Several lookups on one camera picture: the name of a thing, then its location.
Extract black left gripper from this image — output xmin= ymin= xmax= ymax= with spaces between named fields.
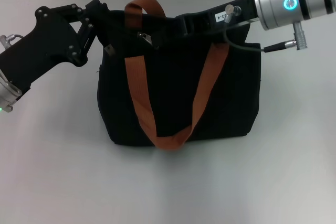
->
xmin=0 ymin=0 xmax=112 ymax=97

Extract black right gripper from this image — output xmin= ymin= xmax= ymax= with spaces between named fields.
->
xmin=151 ymin=0 xmax=261 ymax=48

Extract long silver zipper pull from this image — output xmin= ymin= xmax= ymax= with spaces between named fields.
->
xmin=138 ymin=31 xmax=154 ymax=47

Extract black food bag orange handles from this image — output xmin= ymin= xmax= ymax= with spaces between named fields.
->
xmin=96 ymin=0 xmax=263 ymax=153

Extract small grey zipper pull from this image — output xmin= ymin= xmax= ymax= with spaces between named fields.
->
xmin=104 ymin=44 xmax=116 ymax=57

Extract left gripper cable with connector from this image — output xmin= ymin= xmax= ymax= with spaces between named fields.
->
xmin=0 ymin=34 xmax=26 ymax=50

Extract gripper cable with connector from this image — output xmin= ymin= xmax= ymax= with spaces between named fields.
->
xmin=0 ymin=34 xmax=26 ymax=50
xmin=223 ymin=3 xmax=309 ymax=53

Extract right gripper cable with connector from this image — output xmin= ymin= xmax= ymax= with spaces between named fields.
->
xmin=223 ymin=3 xmax=309 ymax=53

